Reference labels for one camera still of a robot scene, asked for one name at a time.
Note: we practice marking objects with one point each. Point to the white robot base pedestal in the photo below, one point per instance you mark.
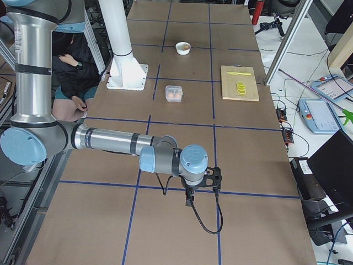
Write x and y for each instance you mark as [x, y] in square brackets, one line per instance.
[125, 72]

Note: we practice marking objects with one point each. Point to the person in black jacket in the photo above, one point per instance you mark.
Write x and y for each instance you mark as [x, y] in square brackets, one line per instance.
[77, 74]

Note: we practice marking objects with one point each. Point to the green tipped grabber stick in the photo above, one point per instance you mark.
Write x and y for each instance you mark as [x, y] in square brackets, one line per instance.
[348, 114]

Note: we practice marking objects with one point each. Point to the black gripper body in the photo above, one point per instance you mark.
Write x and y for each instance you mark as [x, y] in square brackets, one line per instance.
[191, 189]

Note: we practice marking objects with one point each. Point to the white round bowl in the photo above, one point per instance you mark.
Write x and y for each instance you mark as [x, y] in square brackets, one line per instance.
[179, 48]

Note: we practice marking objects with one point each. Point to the aluminium frame post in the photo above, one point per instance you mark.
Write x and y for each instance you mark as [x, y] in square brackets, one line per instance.
[294, 25]

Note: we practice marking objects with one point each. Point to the black computer monitor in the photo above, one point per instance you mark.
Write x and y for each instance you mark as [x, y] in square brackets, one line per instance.
[331, 164]

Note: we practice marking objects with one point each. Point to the black computer box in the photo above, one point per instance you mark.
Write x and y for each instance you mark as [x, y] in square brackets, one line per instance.
[308, 186]

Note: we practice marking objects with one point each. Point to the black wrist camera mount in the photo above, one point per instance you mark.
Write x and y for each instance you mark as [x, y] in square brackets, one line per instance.
[211, 179]

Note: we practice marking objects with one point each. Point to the yellow plastic knife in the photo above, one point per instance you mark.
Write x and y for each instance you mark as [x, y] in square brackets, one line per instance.
[239, 73]

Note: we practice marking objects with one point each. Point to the red cylinder bottle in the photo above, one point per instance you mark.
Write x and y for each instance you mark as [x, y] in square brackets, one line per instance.
[257, 11]

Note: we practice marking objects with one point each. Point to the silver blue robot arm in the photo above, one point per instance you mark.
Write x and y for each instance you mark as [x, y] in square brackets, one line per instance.
[35, 134]

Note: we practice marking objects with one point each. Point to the wooden cutting board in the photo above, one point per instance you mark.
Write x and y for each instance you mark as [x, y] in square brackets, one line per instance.
[229, 86]

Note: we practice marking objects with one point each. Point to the clear plastic egg box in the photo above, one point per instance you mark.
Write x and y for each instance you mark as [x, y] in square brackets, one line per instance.
[173, 89]

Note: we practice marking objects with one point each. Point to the blue teach pendant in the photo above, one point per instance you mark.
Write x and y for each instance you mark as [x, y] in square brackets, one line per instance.
[319, 116]
[334, 88]

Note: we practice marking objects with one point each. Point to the black tripod stand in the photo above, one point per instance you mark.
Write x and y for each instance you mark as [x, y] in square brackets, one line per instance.
[276, 24]

